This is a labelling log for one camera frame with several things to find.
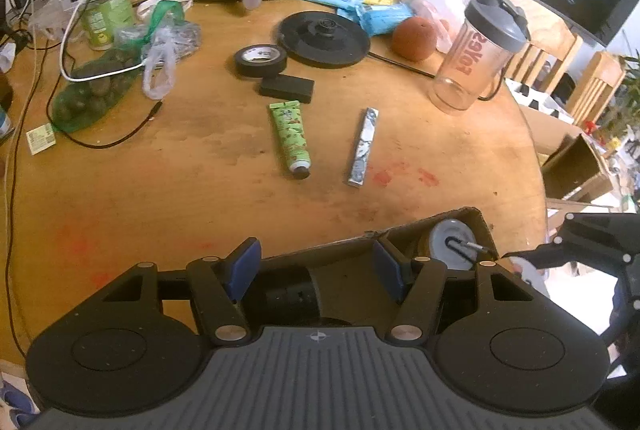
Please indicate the open cardboard carton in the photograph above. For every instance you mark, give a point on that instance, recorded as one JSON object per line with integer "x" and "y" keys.
{"x": 575, "y": 170}

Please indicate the green plant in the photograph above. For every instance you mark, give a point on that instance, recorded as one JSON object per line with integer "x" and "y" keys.
{"x": 625, "y": 100}

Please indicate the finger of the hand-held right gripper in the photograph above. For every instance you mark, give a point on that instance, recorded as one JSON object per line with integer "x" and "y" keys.
{"x": 542, "y": 256}

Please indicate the large clear plastic bag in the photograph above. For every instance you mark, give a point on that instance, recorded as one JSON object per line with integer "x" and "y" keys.
{"x": 435, "y": 5}

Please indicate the orange fruit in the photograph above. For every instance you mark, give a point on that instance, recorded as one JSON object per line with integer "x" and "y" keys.
{"x": 414, "y": 39}

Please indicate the small black box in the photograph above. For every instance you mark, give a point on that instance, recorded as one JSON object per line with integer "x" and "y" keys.
{"x": 287, "y": 88}

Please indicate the green tube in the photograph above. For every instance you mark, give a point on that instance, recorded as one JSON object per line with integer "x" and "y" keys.
{"x": 291, "y": 137}

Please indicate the green can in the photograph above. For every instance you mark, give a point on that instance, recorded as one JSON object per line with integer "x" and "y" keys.
{"x": 107, "y": 17}

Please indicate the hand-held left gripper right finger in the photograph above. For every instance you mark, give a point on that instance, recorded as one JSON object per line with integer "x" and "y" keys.
{"x": 387, "y": 272}

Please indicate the crumpled clear plastic bag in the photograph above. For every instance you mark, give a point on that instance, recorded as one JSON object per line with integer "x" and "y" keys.
{"x": 165, "y": 50}

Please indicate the clear shaker bottle grey lid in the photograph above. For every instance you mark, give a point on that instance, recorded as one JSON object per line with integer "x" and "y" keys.
{"x": 475, "y": 55}

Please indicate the black tape roll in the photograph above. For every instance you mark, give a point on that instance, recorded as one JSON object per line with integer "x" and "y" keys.
{"x": 260, "y": 62}

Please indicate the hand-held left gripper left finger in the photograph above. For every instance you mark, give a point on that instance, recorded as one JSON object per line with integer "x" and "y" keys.
{"x": 242, "y": 267}

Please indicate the cardboard box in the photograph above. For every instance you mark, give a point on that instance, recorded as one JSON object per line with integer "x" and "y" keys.
{"x": 360, "y": 260}

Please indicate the black round kettle base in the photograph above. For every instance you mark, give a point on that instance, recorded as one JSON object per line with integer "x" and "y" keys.
{"x": 325, "y": 40}

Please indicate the wooden chair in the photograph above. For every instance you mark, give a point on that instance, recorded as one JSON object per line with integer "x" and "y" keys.
{"x": 545, "y": 40}
{"x": 597, "y": 85}

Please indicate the small paper tag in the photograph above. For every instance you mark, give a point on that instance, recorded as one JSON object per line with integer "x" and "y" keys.
{"x": 41, "y": 138}

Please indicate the net bag of green fruits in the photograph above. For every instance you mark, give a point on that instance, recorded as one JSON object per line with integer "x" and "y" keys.
{"x": 95, "y": 92}

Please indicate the black carabiner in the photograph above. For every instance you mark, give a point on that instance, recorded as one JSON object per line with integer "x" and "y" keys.
{"x": 470, "y": 246}

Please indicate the silver foil stick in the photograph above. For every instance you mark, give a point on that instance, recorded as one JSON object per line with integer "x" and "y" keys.
{"x": 363, "y": 147}

